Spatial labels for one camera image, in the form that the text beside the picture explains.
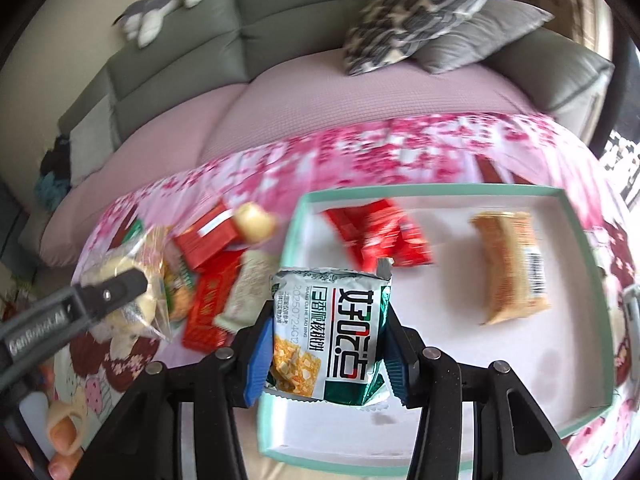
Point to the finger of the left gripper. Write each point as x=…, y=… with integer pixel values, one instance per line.
x=100, y=300

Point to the clear white bun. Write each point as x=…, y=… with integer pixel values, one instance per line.
x=148, y=315

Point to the dark clothes pile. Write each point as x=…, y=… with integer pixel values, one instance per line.
x=57, y=160

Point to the yellow cake packet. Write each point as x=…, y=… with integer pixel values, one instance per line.
x=180, y=287

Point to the person's hand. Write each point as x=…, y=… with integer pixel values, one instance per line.
x=61, y=426

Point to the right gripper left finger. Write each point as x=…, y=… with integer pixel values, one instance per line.
x=257, y=352

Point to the black white patterned pillow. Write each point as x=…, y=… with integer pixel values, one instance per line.
x=387, y=32

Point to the pink sofa seat cover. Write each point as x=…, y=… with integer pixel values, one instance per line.
x=296, y=97

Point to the cream white snack packet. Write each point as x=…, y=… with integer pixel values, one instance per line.
x=249, y=292

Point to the yellow jelly cup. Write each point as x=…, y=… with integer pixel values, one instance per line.
x=253, y=223

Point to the beige orange biscuit packet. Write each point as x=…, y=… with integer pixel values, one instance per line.
x=517, y=286

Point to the teal white tray box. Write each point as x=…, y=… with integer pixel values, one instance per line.
x=563, y=355

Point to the red heart snack packet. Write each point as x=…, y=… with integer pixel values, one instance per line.
x=378, y=230

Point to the grey sofa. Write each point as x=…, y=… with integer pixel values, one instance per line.
x=223, y=42

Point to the pink cartoon tablecloth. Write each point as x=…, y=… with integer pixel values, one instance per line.
x=439, y=148

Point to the green white walnut cake packet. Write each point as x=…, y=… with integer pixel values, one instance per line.
x=326, y=327

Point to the green stick snack packet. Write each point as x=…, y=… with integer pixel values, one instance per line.
x=135, y=229

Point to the grey white plush toy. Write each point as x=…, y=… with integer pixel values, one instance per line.
x=142, y=21

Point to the light grey pillow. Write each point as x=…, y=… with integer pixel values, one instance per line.
x=92, y=142

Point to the teal cloth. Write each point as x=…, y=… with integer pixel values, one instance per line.
x=50, y=191

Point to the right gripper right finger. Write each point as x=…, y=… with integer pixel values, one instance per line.
x=400, y=359

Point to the red foil box packet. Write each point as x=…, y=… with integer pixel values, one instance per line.
x=213, y=232

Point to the red gold pastry packet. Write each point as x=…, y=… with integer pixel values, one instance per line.
x=214, y=286

